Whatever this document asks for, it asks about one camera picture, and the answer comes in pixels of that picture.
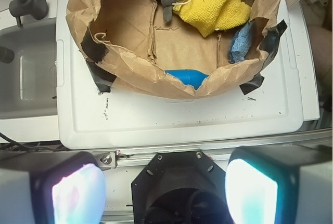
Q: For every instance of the white plastic bin lid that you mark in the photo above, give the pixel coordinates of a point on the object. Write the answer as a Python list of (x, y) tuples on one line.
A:
[(89, 119)]

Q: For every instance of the grey sink faucet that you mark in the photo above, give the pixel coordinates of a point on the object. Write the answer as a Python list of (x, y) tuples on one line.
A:
[(38, 9)]

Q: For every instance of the grey sink basin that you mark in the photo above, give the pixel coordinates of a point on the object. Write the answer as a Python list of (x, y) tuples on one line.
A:
[(29, 82)]

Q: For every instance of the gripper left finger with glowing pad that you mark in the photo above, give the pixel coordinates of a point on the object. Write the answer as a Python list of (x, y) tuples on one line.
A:
[(51, 187)]

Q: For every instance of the blue sponge cloth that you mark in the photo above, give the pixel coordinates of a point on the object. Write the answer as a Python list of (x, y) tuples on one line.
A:
[(241, 43)]

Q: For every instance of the yellow microfiber cloth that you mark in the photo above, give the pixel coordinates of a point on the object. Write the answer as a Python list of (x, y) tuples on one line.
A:
[(208, 16)]

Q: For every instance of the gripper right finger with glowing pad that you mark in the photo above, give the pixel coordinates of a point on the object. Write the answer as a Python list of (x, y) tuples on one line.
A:
[(280, 184)]

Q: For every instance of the blue plastic bottle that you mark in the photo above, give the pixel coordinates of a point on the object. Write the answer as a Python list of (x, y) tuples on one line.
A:
[(193, 78)]

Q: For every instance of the brown paper bag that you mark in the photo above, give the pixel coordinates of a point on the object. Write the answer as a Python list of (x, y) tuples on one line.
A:
[(127, 43)]

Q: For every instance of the black octagonal camera mount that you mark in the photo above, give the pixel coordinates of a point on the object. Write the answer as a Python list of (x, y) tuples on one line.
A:
[(180, 187)]

